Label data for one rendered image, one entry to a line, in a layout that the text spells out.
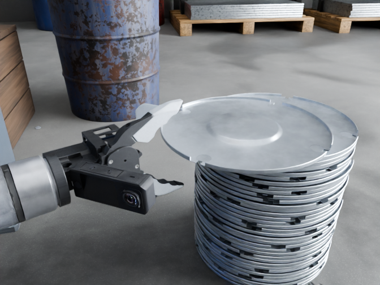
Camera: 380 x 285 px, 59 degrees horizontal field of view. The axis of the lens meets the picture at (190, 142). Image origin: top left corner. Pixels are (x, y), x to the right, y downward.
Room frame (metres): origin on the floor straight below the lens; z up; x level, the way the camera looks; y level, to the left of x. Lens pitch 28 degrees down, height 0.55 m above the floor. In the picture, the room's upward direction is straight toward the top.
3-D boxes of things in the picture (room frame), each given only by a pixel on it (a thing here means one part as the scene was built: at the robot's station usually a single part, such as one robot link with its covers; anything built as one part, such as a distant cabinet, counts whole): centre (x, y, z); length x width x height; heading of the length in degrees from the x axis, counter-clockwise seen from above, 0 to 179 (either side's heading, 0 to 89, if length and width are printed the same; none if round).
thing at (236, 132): (0.53, -0.09, 0.30); 0.29 x 0.29 x 0.01
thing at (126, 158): (0.41, 0.14, 0.30); 0.12 x 0.09 x 0.08; 124
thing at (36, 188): (0.36, 0.20, 0.29); 0.08 x 0.05 x 0.08; 34
